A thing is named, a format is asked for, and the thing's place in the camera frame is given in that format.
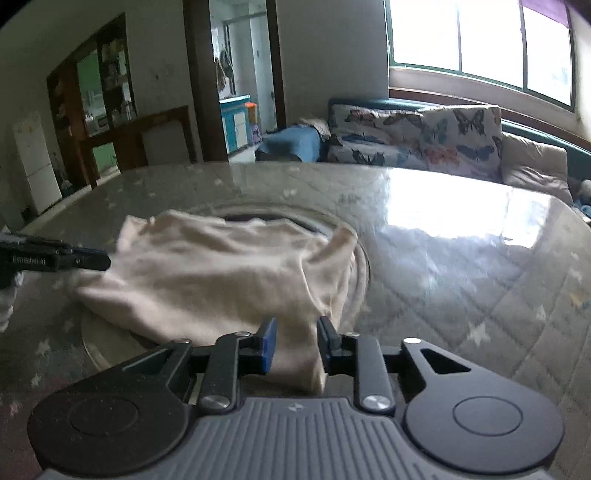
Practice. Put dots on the white refrigerator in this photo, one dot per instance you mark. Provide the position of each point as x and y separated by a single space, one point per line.
37 166

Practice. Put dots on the grey plush toy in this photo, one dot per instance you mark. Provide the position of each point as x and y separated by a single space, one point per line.
584 196

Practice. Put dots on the hanging clothes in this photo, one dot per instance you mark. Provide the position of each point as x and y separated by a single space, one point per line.
225 69

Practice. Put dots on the grey quilted star table cover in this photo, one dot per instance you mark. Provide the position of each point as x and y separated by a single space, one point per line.
461 286

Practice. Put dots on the teal sofa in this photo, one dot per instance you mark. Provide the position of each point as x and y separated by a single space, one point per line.
401 104

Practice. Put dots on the blue sofa blanket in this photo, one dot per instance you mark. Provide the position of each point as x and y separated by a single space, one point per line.
291 145

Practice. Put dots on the beige cushion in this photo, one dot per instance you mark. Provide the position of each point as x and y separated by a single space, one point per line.
533 166

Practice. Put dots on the butterfly print cushion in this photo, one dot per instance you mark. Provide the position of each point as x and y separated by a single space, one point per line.
461 143
374 138

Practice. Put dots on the dark wooden door frame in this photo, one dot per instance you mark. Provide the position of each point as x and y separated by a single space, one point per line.
198 83

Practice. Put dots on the green framed window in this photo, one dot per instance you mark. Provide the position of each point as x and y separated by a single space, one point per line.
461 37

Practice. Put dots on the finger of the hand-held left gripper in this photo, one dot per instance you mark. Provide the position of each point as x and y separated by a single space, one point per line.
85 260

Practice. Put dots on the purple curtain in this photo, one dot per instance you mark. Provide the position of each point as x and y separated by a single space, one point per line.
547 10

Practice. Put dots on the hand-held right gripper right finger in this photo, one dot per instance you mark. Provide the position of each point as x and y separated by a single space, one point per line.
328 346

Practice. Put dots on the person's left hand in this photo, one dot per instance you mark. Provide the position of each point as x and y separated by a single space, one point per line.
9 300

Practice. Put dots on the cream cotton garment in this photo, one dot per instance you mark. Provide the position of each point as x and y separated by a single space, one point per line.
207 272

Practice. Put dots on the blue white kitchen cabinet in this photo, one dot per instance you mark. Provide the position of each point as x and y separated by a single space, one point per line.
234 124

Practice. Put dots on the dark wooden shelf cabinet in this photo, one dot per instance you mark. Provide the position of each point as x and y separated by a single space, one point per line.
69 115

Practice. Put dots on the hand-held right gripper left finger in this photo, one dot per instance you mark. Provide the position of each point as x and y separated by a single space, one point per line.
267 346

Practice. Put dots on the beige cloth on sofa arm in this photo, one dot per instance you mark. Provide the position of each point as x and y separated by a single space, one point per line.
314 127

